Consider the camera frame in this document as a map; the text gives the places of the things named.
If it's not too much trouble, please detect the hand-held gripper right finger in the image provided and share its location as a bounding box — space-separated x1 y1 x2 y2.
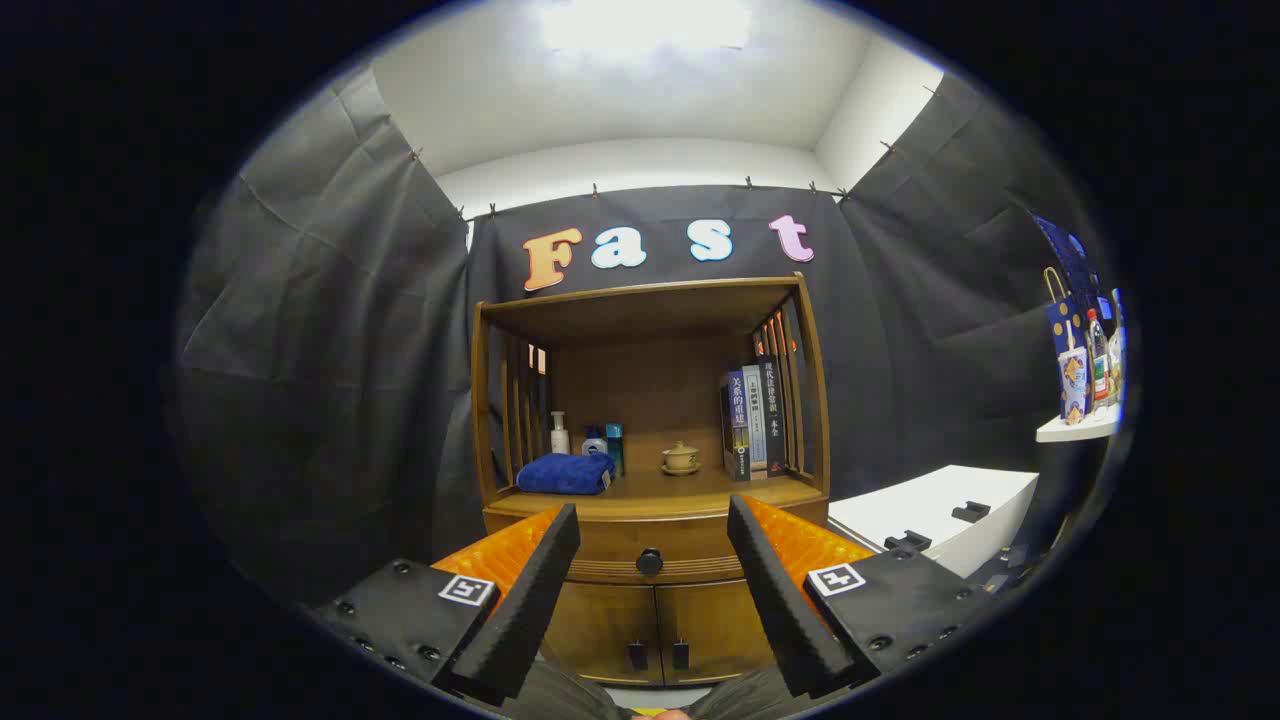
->
727 495 1001 699

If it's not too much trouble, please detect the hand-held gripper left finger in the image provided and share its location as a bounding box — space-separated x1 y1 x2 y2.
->
310 503 581 707

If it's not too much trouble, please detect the wooden drawer with black knob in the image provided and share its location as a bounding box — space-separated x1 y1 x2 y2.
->
483 500 831 586

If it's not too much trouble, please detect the wooden cabinet door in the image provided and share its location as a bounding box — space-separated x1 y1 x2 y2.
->
545 585 661 686
657 580 776 686

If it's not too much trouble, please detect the wooden countertop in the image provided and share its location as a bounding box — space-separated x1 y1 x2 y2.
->
490 465 826 521

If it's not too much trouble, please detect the wooden cabinet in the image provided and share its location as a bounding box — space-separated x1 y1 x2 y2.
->
470 272 833 689

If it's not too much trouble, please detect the blue folded towel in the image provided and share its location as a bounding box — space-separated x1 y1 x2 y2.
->
516 453 617 496

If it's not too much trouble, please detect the white side unit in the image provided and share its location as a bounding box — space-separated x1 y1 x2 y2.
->
828 464 1041 579

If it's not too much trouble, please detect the light blue book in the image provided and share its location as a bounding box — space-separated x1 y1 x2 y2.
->
742 365 769 479

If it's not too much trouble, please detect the small patterned paper bag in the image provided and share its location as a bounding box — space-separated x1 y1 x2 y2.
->
1058 348 1089 426

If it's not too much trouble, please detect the clear bottle with red label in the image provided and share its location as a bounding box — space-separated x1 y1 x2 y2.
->
1087 308 1113 406

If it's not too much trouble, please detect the white wall shelf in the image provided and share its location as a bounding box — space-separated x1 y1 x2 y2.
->
1035 405 1121 443

